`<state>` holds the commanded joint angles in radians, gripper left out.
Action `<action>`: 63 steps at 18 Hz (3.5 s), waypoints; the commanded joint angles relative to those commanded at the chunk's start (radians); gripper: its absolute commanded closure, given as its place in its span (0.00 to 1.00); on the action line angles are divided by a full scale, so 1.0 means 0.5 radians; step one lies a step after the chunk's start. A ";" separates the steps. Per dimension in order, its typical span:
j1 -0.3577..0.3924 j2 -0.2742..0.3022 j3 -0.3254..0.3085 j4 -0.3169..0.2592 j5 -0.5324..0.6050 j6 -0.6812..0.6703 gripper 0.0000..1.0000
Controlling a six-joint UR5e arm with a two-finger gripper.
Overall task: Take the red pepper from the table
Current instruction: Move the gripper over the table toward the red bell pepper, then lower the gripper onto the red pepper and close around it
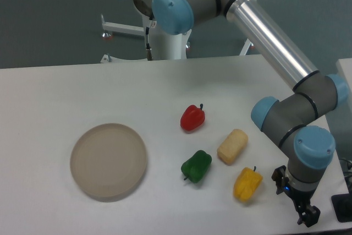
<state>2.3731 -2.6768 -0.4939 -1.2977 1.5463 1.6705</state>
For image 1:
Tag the green bell pepper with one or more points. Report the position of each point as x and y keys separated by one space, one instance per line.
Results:
x=195 y=168

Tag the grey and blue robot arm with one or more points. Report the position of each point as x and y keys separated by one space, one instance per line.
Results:
x=288 y=123

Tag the beige round plate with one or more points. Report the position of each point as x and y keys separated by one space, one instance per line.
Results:
x=108 y=162

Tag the beige bread loaf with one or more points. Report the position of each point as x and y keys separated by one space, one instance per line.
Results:
x=232 y=146

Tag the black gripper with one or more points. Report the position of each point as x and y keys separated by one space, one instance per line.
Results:
x=300 y=194

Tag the white side table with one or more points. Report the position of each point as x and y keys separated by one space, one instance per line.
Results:
x=344 y=67

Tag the yellow bell pepper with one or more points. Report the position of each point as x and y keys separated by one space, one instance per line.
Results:
x=246 y=184

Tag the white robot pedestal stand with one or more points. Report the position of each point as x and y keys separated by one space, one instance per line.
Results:
x=158 y=44

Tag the red bell pepper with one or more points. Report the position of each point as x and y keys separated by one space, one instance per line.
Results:
x=192 y=118

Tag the black box at table edge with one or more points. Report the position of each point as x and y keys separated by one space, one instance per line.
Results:
x=342 y=207

